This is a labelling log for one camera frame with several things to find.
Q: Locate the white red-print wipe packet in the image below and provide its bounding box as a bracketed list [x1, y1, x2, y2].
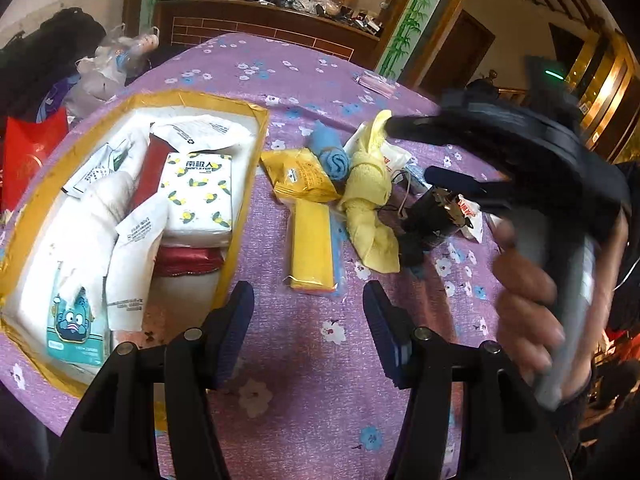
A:
[454, 194, 484, 244]

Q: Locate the gold rimmed white box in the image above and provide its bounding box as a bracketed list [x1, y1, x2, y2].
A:
[1, 90, 269, 397]

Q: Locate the red gift bag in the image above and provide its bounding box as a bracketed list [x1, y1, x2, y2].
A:
[1, 107, 68, 211]

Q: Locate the yellow sponge cloth pack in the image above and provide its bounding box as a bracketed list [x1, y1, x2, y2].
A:
[290, 198, 336, 292]

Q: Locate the lemon print tissue pack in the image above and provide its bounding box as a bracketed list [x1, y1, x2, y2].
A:
[157, 153, 233, 248]

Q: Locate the yellow towel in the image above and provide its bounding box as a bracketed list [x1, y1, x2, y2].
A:
[338, 110, 400, 274]

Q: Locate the white printed sachet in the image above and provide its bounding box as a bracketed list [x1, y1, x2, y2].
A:
[150, 114, 252, 153]

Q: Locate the yellow wipes packet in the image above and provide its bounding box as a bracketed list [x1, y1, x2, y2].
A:
[260, 148, 341, 204]

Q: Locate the blue rolled towel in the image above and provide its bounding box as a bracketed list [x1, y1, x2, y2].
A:
[307, 120, 350, 181]

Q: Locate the pink face mask pack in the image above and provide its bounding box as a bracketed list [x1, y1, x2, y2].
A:
[356, 72, 397, 99]

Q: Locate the teal cartoon tissue pack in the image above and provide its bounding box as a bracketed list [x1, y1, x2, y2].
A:
[46, 292, 111, 367]

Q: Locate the person's right hand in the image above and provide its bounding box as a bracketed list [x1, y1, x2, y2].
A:
[491, 209, 630, 406]

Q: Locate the clear plastic bag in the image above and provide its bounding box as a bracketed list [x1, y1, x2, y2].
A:
[63, 23, 160, 122]

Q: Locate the black sofa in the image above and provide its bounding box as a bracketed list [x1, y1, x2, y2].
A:
[1, 8, 106, 120]

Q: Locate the dark wooden cabinet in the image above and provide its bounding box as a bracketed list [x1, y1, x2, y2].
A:
[154, 0, 378, 70]

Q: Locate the white towel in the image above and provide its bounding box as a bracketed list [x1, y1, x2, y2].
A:
[14, 171, 134, 340]

